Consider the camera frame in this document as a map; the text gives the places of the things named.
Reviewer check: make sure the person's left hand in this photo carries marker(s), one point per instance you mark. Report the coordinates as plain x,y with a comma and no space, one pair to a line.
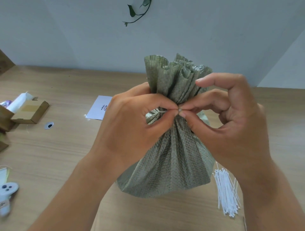
124,138

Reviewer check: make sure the person's right hand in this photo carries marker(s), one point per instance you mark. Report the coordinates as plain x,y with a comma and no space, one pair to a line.
243,138

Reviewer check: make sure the white cable tie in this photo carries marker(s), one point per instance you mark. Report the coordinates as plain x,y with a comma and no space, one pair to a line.
162,111

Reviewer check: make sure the bundle of white cable ties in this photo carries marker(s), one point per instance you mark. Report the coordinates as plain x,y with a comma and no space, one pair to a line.
226,190

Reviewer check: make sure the green woven sack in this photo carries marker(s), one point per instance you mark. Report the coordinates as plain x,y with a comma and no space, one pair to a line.
174,161

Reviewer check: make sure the person's left forearm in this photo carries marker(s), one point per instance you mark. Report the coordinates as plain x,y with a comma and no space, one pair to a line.
78,202

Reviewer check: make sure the white paper sign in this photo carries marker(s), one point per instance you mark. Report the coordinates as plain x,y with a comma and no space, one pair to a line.
97,108

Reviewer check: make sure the silver round desk grommet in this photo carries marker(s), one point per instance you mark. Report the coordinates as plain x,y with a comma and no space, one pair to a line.
48,125

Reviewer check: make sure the white rolled sheet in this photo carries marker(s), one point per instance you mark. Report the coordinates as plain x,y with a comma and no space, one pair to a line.
19,101

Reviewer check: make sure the open brown cardboard box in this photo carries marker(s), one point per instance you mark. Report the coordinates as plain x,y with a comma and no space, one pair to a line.
6,119

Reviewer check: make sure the purple wrapped item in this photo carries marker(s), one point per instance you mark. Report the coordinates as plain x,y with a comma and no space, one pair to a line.
6,103

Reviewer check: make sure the white paper sheet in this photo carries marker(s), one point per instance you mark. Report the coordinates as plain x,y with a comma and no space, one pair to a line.
3,176

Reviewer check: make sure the white device with dark buttons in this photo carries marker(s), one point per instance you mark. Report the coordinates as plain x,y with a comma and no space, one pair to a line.
8,189

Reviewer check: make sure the green potted plant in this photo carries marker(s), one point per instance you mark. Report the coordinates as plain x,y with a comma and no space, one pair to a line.
131,10

